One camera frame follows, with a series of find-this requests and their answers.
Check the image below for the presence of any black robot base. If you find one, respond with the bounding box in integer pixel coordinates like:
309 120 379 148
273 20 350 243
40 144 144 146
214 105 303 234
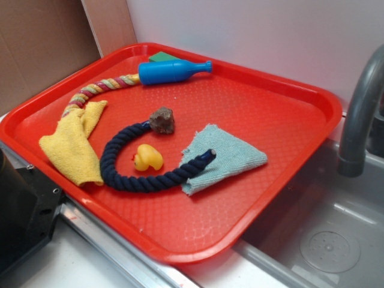
1 152 62 276

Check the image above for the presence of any red plastic tray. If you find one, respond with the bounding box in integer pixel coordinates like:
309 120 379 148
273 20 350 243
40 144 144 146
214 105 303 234
1 43 342 265

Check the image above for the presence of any brown rock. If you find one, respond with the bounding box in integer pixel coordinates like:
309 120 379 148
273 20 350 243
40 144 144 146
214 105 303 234
149 107 175 134

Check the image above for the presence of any light blue cloth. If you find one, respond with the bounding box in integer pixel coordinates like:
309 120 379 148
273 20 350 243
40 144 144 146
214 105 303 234
181 124 268 196

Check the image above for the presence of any yellow rubber duck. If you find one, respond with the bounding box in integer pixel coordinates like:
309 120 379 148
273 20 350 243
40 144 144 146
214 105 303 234
132 144 164 172

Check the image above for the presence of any blue plastic toy bottle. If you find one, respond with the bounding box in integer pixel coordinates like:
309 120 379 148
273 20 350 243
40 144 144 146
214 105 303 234
138 59 212 85

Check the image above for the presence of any green block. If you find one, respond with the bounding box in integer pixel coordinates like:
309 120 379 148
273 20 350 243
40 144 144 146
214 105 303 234
148 52 179 62

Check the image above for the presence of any yellow cloth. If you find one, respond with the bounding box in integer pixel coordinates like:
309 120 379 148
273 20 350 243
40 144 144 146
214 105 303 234
39 100 108 186

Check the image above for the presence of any grey sink basin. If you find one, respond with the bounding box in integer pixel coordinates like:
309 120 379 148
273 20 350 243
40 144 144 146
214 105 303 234
182 140 384 288

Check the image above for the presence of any grey faucet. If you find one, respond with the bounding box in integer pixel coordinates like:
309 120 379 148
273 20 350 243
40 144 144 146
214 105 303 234
337 46 383 177

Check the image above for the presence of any brown cardboard panel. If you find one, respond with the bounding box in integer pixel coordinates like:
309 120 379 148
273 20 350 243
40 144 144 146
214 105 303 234
1 1 100 115

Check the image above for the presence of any dark blue braided rope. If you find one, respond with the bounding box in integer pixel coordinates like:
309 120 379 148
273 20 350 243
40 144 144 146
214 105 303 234
99 120 217 193

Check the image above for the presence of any multicolored braided rope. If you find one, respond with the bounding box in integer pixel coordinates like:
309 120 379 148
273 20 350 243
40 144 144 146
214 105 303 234
61 74 141 118

